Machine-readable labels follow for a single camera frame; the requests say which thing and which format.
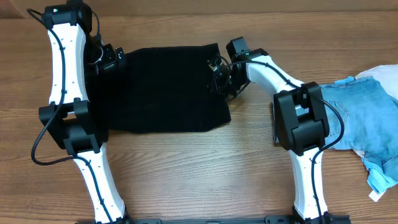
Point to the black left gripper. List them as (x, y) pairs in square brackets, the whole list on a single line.
[(113, 58)]

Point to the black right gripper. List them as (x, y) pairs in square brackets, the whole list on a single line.
[(218, 78)]

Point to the black skirt with pearl buttons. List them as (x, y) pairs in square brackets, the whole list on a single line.
[(160, 90)]

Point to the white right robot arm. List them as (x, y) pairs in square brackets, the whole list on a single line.
[(300, 122)]

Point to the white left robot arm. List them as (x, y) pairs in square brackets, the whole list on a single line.
[(77, 61)]

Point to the blue denim shorts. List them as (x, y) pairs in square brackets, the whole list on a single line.
[(361, 117)]

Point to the white cloth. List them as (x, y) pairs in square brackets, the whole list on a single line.
[(386, 75)]

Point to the light blue garment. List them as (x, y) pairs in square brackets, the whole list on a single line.
[(382, 174)]

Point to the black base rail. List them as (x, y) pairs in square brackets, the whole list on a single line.
[(269, 219)]

